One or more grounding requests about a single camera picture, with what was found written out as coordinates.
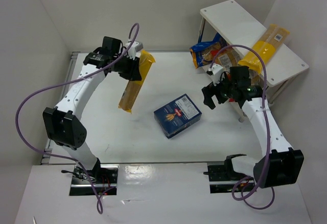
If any yellow spaghetti bag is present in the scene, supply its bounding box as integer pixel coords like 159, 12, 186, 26
119, 50, 155, 113
238, 24, 290, 74

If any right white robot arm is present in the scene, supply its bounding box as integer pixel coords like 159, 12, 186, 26
202, 64, 304, 188

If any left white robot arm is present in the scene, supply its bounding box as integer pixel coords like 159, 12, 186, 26
42, 36, 143, 181

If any red pasta bag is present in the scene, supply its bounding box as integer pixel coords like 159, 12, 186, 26
215, 47, 241, 72

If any blue pasta bag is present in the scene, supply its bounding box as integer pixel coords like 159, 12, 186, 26
190, 33, 227, 68

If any blue Barilla pasta box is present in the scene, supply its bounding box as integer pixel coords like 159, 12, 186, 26
154, 94, 202, 139

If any white two-tier shelf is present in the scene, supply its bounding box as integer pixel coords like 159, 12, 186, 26
199, 0, 309, 120

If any yellow spaghetti bag on shelf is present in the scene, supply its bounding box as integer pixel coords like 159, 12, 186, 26
238, 24, 290, 74

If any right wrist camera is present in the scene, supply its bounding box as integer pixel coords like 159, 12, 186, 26
206, 64, 225, 86

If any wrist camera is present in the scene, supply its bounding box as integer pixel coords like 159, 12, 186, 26
206, 64, 225, 86
126, 41, 143, 59

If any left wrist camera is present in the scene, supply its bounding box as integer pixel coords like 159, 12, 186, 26
126, 41, 143, 59

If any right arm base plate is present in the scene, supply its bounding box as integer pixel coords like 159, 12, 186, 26
203, 161, 246, 194

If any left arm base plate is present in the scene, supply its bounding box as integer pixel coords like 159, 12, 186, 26
61, 164, 119, 196

